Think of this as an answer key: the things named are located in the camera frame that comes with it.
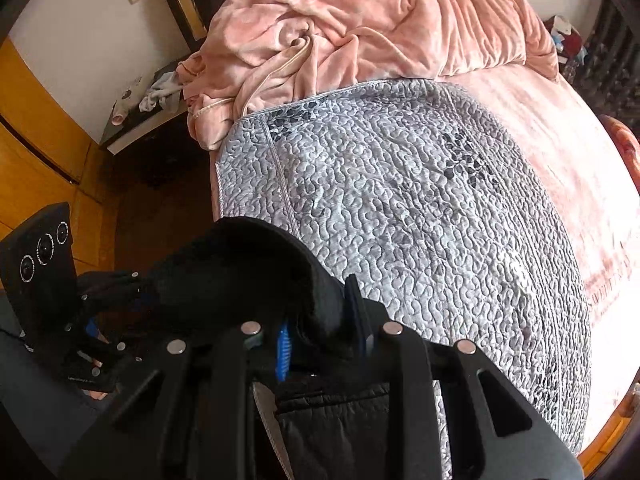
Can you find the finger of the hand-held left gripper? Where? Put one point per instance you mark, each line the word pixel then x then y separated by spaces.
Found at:
pixel 115 287
pixel 91 331

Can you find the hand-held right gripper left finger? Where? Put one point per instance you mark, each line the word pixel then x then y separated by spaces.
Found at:
pixel 283 355

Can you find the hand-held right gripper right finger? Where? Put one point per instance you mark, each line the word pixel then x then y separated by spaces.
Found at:
pixel 357 317

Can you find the black pants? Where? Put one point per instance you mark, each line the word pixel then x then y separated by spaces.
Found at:
pixel 240 270

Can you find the grey quilted bedspread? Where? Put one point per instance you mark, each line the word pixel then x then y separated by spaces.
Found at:
pixel 400 210

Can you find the dark nightstand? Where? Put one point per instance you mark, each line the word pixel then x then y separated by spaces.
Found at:
pixel 150 150

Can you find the small pink white item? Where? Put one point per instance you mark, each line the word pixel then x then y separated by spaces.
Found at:
pixel 125 105

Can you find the white grey cloth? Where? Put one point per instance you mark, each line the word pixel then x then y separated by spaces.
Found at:
pixel 160 92

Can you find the bed with pink sheet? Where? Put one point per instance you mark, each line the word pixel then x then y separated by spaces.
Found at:
pixel 575 160

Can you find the pink fleece blanket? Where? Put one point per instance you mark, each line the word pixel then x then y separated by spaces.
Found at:
pixel 350 20

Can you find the red pillow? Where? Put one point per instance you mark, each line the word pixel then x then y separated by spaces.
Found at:
pixel 625 140

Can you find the cluttered nightstand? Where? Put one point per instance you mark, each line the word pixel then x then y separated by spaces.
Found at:
pixel 565 45

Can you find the dark patterned curtain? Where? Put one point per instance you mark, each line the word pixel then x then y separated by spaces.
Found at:
pixel 610 60

